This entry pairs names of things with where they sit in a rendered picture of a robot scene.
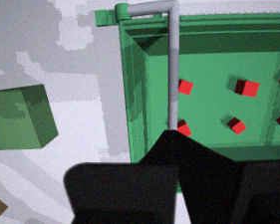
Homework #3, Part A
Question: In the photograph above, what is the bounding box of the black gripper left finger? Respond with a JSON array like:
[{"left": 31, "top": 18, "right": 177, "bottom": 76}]
[{"left": 63, "top": 129, "right": 178, "bottom": 224}]

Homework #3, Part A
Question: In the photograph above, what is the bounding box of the dark green plastic tray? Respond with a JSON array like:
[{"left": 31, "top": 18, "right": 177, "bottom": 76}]
[{"left": 95, "top": 3, "right": 280, "bottom": 162}]

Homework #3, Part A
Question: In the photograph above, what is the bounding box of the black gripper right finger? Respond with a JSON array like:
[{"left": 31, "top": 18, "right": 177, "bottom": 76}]
[{"left": 170, "top": 129, "right": 280, "bottom": 224}]

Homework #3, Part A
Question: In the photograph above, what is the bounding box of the green box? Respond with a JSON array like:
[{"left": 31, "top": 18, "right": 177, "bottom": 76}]
[{"left": 0, "top": 84, "right": 59, "bottom": 150}]

